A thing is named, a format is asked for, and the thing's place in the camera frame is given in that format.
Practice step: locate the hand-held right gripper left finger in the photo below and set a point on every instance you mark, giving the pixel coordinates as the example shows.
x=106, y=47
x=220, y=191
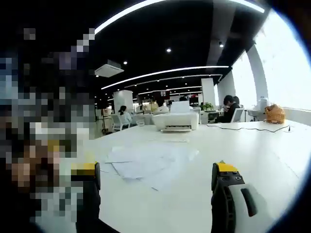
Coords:
x=93, y=206

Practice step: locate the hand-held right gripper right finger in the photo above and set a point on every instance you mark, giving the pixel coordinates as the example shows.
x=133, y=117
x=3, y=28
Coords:
x=223, y=194

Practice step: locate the white table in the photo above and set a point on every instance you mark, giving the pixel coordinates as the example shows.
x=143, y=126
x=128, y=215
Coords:
x=170, y=208

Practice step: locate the white office chair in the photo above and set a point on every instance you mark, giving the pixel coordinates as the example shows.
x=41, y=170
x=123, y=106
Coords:
x=116, y=121
x=237, y=114

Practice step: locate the white printer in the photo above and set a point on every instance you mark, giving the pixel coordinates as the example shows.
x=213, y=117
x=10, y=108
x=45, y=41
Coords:
x=175, y=120

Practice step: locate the green potted plant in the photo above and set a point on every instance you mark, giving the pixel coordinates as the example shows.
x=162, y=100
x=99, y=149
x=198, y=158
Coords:
x=207, y=106

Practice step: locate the orange bag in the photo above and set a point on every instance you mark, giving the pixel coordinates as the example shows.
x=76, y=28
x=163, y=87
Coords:
x=274, y=114

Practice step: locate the clear glass container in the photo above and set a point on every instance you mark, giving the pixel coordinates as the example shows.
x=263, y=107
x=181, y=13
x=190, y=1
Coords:
x=141, y=123

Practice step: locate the long ceiling light strip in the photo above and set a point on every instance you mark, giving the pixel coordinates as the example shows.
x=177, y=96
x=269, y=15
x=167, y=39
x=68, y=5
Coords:
x=165, y=72
x=136, y=8

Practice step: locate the ceiling air conditioner unit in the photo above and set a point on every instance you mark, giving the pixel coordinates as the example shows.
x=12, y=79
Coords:
x=109, y=70

